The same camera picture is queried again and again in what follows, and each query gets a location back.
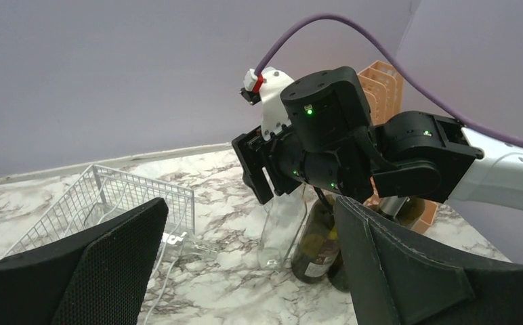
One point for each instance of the peach plastic file organizer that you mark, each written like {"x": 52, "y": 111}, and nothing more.
{"x": 383, "y": 87}

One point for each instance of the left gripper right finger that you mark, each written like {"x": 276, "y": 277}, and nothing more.
{"x": 397, "y": 276}

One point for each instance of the green wine bottle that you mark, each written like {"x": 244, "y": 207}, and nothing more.
{"x": 396, "y": 211}
{"x": 337, "y": 274}
{"x": 318, "y": 246}

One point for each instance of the small clear glass bottle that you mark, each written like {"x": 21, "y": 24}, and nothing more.
{"x": 285, "y": 216}

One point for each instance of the white wire wine rack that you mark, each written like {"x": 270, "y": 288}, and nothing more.
{"x": 101, "y": 194}

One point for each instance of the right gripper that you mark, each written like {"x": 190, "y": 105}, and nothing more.
{"x": 270, "y": 167}

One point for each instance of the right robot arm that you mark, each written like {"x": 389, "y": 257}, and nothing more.
{"x": 318, "y": 130}

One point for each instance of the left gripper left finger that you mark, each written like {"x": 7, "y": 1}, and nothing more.
{"x": 96, "y": 276}

